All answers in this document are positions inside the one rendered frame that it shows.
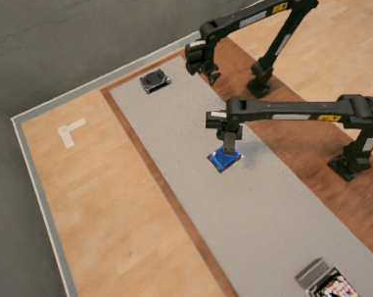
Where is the blue grid rack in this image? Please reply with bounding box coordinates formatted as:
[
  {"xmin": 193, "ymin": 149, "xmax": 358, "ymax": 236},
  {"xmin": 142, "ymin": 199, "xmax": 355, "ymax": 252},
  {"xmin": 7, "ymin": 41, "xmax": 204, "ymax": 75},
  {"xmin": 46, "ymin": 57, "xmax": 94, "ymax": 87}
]
[{"xmin": 210, "ymin": 146, "xmax": 240, "ymax": 169}]

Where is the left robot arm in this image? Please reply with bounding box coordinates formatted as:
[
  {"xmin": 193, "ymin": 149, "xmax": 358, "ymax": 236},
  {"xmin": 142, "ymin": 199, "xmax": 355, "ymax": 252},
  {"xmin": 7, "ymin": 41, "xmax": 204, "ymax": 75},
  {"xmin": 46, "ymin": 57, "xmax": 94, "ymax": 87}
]
[{"xmin": 206, "ymin": 94, "xmax": 373, "ymax": 181}]

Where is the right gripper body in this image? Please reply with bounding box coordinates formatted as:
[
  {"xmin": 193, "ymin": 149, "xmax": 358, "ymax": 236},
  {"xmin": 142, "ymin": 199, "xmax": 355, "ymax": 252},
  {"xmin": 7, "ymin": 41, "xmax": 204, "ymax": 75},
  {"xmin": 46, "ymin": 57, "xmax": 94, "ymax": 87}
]
[{"xmin": 202, "ymin": 55, "xmax": 219, "ymax": 80}]

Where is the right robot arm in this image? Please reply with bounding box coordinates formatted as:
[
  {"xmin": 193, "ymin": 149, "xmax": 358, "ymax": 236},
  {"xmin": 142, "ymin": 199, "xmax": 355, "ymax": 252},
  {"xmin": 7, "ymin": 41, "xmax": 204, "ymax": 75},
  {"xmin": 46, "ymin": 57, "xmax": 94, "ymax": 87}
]
[{"xmin": 184, "ymin": 0, "xmax": 319, "ymax": 95}]

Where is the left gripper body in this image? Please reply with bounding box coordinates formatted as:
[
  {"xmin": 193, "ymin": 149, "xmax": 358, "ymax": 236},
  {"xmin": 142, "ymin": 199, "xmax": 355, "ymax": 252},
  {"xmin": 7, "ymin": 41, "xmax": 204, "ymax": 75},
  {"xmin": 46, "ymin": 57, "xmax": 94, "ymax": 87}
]
[{"xmin": 216, "ymin": 125, "xmax": 243, "ymax": 140}]

